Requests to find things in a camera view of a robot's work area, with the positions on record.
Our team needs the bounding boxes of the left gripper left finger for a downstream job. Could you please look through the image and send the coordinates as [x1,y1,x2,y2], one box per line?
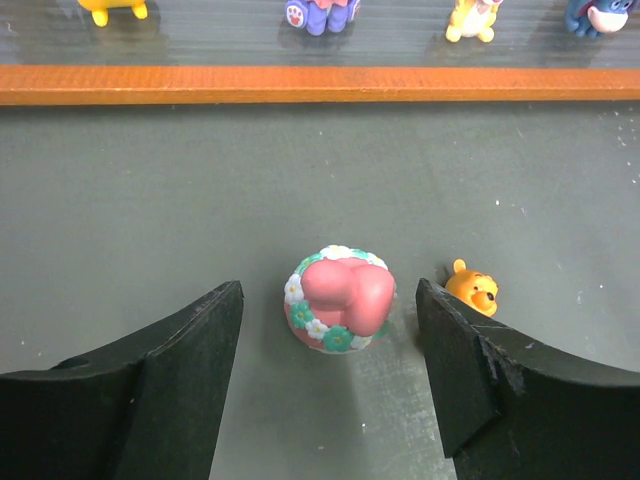
[1,281,244,479]

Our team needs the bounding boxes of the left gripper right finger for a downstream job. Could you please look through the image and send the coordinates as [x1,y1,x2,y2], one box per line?
[416,279,639,479]

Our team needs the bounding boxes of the pink heart flower toy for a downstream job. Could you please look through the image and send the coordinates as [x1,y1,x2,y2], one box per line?
[283,244,397,355]

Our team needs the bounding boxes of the orange rabbit toy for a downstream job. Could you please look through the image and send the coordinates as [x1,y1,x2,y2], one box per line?
[445,0,503,43]

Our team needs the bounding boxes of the orange wooden shelf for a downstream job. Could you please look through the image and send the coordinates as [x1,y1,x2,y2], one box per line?
[1,1,639,106]

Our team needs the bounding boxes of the yellow bear toy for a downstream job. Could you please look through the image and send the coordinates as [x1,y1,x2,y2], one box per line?
[445,258,499,317]

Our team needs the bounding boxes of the blue donkey toy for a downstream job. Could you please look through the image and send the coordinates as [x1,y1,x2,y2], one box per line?
[564,0,639,38]

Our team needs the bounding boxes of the black and yellow toy figure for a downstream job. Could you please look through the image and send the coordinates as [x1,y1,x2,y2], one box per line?
[77,0,148,27]

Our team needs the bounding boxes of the purple bunny toy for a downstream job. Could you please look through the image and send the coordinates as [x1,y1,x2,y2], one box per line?
[284,0,361,36]

